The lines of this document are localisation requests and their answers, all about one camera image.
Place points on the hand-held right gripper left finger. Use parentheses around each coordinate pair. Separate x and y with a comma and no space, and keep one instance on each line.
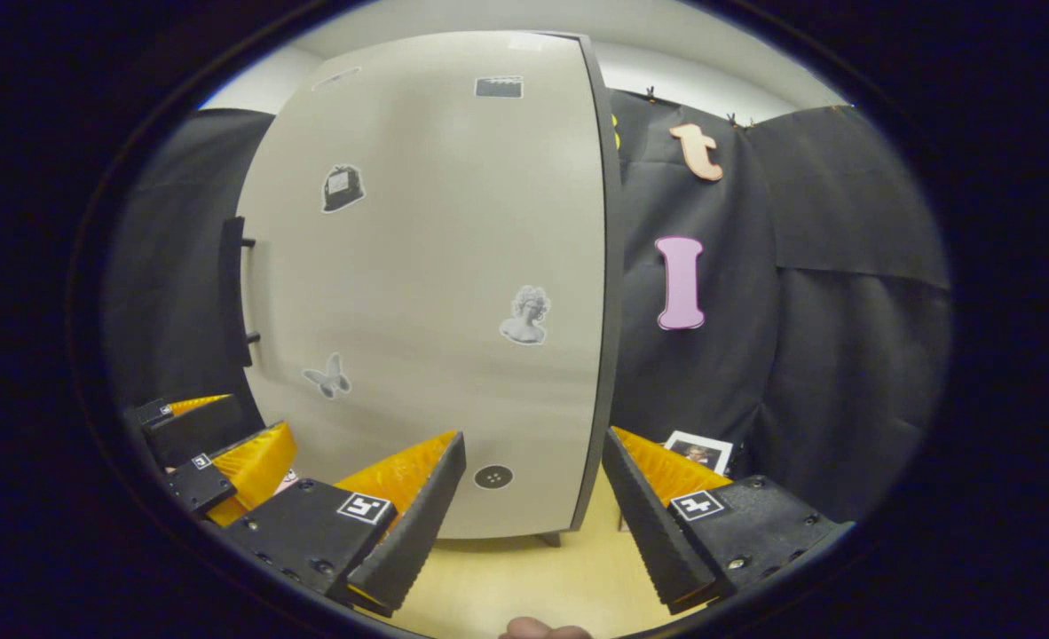
(418,532)

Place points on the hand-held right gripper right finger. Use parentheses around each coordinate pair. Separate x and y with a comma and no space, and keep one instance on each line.
(649,532)

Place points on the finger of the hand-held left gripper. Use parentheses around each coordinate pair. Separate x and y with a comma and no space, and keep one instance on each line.
(196,430)
(201,486)

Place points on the light grey cabinet door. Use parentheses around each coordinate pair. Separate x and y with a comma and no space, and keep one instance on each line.
(436,266)

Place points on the small pink item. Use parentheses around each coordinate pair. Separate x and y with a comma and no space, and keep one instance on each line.
(287,481)

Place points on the white book with portrait cover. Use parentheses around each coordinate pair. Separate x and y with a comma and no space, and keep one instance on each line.
(700,451)

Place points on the black backdrop cloth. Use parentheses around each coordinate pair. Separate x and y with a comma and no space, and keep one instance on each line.
(800,355)

